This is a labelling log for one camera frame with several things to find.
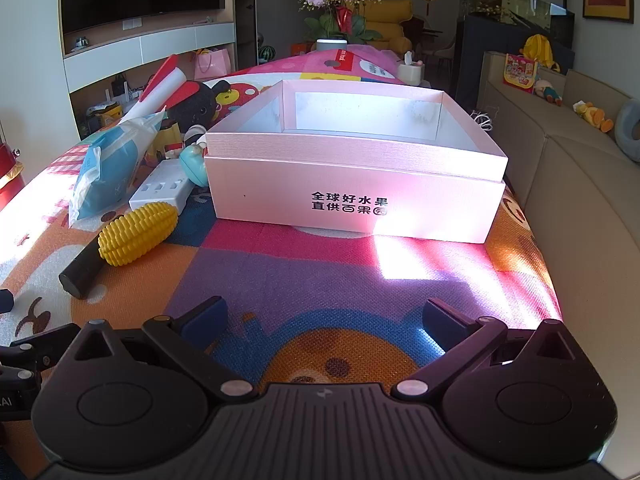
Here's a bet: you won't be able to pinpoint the grey neck pillow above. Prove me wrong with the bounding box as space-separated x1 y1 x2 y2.
615 99 640 148

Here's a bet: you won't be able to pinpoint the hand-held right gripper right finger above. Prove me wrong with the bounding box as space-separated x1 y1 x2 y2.
391 297 582 403

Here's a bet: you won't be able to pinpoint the black plush toy red ears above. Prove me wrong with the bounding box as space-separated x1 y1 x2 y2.
160 79 238 133

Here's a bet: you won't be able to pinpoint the white tissue box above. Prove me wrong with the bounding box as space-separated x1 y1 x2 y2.
397 51 426 86

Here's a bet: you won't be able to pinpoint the pink cardboard box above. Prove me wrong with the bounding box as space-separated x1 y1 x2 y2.
202 79 510 245

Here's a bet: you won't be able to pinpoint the black cylinder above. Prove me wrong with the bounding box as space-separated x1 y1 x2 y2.
58 240 107 301

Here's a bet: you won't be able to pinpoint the blue white wet wipes pack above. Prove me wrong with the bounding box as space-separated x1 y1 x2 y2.
67 110 167 226

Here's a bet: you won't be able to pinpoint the white cable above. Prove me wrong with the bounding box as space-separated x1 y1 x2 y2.
470 107 496 133

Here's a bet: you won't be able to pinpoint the yellow item on shelf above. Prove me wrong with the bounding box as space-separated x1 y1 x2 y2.
85 102 123 131

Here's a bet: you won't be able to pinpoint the beige sofa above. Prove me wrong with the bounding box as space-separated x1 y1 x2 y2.
475 50 640 461

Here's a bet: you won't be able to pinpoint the white power strip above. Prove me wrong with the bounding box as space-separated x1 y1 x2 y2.
128 161 193 215

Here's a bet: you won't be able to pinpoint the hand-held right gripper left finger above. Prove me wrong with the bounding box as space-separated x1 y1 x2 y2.
59 296 257 403

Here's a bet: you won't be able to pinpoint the glass fish tank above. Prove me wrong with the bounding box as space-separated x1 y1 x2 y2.
467 0 576 48

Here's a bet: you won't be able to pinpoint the colourful printed bag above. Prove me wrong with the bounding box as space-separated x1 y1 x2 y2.
502 53 540 93

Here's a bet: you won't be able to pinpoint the yellow corn toy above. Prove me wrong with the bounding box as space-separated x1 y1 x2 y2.
97 202 179 267

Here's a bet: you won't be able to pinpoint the yellow orange plush toy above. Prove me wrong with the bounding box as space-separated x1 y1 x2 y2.
572 101 615 133

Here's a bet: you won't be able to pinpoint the red object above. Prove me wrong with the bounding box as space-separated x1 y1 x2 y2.
0 142 25 211

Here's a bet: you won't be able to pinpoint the yellow backpack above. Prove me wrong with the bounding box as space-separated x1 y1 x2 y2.
520 34 561 73

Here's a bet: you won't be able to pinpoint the small plush doll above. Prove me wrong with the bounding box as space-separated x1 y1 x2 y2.
532 79 563 107

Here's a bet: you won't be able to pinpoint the teal round toy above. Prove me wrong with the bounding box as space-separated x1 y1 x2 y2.
179 141 208 188

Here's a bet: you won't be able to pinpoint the white wall cabinet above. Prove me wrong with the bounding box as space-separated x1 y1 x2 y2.
59 0 238 143

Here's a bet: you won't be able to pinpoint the dark tank cabinet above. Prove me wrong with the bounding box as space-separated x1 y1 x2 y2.
457 14 576 111

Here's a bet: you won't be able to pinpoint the pink gift bag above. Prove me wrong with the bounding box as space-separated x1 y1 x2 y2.
193 47 232 77

